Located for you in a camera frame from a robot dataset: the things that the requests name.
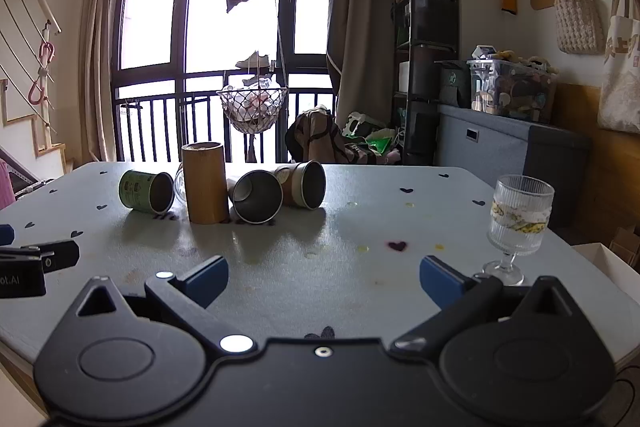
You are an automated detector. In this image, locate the brown jacket on chair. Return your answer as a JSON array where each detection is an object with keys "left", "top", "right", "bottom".
[{"left": 285, "top": 105, "right": 372, "bottom": 166}]

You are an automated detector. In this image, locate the bamboo cylinder cup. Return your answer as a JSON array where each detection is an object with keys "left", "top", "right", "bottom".
[{"left": 181, "top": 141, "right": 231, "bottom": 225}]

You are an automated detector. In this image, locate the white sneaker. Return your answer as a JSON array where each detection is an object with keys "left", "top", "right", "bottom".
[{"left": 235, "top": 51, "right": 271, "bottom": 70}]

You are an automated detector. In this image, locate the brown tin can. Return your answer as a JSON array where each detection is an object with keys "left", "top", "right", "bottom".
[{"left": 273, "top": 160, "right": 327, "bottom": 210}]

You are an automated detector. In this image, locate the pink hook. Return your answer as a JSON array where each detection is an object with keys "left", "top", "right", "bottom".
[{"left": 28, "top": 42, "right": 55, "bottom": 106}]

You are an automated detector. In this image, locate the clear plastic storage bin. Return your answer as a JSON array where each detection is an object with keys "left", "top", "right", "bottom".
[{"left": 467, "top": 58, "right": 559, "bottom": 124}]

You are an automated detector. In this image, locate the cardboard box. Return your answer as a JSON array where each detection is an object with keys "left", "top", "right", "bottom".
[{"left": 607, "top": 226, "right": 640, "bottom": 271}]

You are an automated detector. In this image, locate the grey storage bench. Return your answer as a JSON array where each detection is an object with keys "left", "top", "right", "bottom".
[{"left": 437, "top": 103, "right": 592, "bottom": 230}]

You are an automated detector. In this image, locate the stainless steel cup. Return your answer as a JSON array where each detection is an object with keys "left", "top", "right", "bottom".
[{"left": 227, "top": 170, "right": 284, "bottom": 226}]

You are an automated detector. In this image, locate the ribbed stemmed glass cup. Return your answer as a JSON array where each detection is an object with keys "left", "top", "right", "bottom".
[{"left": 482, "top": 175, "right": 556, "bottom": 287}]

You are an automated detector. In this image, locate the printed canvas tote bag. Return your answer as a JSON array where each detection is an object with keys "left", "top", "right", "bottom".
[{"left": 597, "top": 0, "right": 640, "bottom": 134}]

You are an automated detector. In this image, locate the small clear glass cup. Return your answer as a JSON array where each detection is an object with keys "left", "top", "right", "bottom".
[{"left": 173, "top": 163, "right": 189, "bottom": 202}]

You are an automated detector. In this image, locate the hanging wire basket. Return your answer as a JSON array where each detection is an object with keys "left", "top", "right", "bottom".
[{"left": 216, "top": 86, "right": 291, "bottom": 136}]

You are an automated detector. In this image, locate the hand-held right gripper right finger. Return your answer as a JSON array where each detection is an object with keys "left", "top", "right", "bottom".
[{"left": 391, "top": 255, "right": 576, "bottom": 351}]

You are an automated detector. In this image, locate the green tin can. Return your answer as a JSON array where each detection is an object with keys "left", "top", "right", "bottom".
[{"left": 118, "top": 169, "right": 175, "bottom": 214}]

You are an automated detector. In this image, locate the dark green box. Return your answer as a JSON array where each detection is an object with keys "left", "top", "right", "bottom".
[{"left": 439, "top": 61, "right": 472, "bottom": 106}]

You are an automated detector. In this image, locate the white box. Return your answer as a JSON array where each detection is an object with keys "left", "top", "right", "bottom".
[{"left": 571, "top": 242, "right": 640, "bottom": 304}]

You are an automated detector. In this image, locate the black storage shelf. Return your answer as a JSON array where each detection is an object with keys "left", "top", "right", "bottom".
[{"left": 389, "top": 0, "right": 461, "bottom": 166}]

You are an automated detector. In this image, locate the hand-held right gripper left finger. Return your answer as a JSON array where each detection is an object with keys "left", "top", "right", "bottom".
[{"left": 75, "top": 255, "right": 256, "bottom": 354}]

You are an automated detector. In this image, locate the cream knitted tote bag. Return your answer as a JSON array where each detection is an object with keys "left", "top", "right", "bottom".
[{"left": 553, "top": 0, "right": 607, "bottom": 56}]

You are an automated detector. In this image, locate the green bag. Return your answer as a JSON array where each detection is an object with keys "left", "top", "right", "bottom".
[{"left": 364, "top": 127, "right": 399, "bottom": 156}]

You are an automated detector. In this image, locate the grey heart print tablecloth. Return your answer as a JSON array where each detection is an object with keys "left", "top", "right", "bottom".
[{"left": 0, "top": 161, "right": 640, "bottom": 370}]

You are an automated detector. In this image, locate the pink cloth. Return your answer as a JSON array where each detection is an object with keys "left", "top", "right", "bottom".
[{"left": 0, "top": 158, "right": 15, "bottom": 210}]

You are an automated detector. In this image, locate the beige curtain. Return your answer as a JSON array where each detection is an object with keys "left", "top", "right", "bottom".
[
  {"left": 325, "top": 0, "right": 399, "bottom": 128},
  {"left": 78, "top": 0, "right": 122, "bottom": 164}
]

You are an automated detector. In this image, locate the black balcony railing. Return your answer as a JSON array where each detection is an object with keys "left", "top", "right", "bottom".
[{"left": 115, "top": 86, "right": 337, "bottom": 163}]

